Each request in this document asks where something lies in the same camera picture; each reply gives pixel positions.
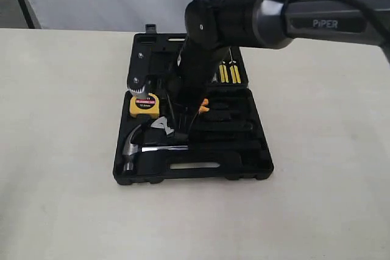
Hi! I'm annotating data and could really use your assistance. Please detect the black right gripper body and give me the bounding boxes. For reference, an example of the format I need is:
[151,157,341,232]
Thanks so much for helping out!
[170,37,229,114]

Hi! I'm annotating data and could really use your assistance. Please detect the adjustable wrench black handle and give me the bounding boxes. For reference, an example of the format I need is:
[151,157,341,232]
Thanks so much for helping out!
[151,116,255,139]

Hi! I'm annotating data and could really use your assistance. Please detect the claw hammer black grip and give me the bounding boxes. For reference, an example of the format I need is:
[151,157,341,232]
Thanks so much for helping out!
[122,124,189,172]

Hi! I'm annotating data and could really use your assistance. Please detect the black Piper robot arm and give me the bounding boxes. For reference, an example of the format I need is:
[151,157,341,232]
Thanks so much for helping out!
[168,0,389,138]

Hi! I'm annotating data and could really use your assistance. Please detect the black plastic tool case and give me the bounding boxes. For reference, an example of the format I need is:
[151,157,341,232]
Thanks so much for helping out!
[113,24,274,185]

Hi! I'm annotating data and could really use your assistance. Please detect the yellow screwdriver left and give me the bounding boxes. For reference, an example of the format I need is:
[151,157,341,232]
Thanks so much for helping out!
[219,60,229,83]

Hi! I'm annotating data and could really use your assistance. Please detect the yellow screwdriver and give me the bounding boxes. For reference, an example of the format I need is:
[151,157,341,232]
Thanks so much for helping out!
[229,49,241,84]
[219,60,229,83]

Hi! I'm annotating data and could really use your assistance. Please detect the yellow measuring tape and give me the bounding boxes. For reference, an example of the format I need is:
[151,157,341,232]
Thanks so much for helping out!
[129,93,160,119]

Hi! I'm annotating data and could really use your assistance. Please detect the yellow screwdriver right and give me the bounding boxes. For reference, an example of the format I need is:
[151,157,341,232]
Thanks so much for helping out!
[229,49,241,84]

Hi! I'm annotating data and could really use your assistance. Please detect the orange handled pliers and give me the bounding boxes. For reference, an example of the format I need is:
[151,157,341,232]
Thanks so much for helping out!
[198,99,210,114]

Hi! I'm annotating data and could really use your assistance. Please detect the clear handled test screwdriver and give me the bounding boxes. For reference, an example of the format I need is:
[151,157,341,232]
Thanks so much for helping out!
[211,73,218,83]

